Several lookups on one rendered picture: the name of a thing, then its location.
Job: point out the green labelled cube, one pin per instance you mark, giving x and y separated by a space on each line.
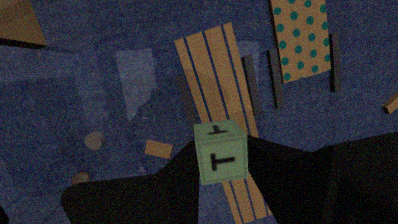
221 148

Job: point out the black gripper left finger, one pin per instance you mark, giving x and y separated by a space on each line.
171 196

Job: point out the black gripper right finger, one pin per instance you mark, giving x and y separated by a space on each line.
300 187

